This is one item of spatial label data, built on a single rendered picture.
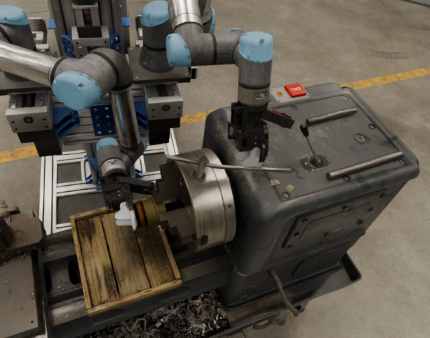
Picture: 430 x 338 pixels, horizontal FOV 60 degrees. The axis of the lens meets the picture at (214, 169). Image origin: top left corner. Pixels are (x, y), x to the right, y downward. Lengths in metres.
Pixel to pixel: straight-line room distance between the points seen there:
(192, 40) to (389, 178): 0.72
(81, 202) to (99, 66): 1.30
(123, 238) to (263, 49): 0.83
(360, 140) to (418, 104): 2.70
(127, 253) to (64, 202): 1.04
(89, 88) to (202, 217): 0.47
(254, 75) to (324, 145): 0.45
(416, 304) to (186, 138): 1.88
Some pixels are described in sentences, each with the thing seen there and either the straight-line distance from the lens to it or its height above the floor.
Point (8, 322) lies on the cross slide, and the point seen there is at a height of 0.97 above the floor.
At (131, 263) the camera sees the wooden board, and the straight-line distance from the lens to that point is 1.31.
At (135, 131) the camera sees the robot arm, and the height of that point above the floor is 1.10.
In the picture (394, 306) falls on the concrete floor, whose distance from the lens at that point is 2.55.
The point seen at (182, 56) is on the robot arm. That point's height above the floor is 1.57.
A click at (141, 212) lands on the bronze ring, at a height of 1.11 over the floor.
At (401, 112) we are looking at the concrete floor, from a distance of 3.78.
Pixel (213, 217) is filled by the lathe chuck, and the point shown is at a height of 1.17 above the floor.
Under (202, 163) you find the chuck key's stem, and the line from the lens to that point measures 0.99.
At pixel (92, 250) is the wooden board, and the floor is 0.88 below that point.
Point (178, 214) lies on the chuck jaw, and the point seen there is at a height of 1.11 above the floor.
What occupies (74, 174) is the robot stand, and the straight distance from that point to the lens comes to 2.42.
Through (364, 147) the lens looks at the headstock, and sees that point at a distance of 1.27.
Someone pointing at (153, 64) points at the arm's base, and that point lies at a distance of 1.50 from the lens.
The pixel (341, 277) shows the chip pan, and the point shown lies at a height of 0.54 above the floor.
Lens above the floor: 2.07
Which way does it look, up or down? 50 degrees down
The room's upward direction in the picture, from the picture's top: 10 degrees clockwise
